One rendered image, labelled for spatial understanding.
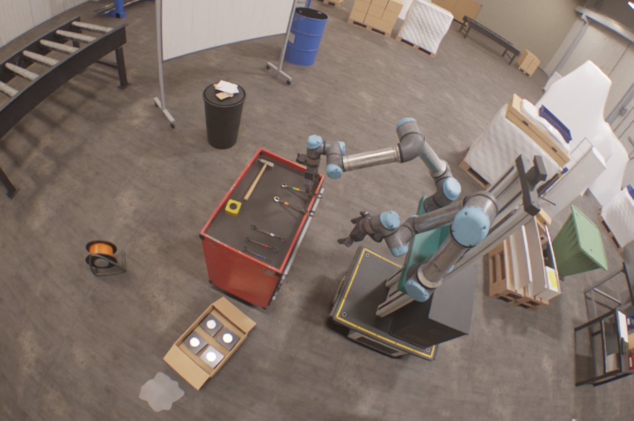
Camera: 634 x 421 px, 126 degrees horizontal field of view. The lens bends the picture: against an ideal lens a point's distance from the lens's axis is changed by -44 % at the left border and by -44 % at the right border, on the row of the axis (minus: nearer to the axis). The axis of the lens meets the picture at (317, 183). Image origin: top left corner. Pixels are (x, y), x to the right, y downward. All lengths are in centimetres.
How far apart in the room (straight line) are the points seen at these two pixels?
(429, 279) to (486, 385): 224
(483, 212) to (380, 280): 154
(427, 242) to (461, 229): 71
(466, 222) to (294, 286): 178
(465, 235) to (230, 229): 115
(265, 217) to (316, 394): 142
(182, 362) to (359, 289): 138
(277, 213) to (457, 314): 130
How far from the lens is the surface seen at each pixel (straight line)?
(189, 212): 271
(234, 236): 155
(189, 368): 208
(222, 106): 275
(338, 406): 241
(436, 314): 186
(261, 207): 165
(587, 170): 493
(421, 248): 158
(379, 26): 807
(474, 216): 91
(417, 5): 808
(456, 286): 203
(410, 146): 134
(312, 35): 478
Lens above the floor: 228
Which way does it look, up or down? 48 degrees down
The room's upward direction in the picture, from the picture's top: 23 degrees clockwise
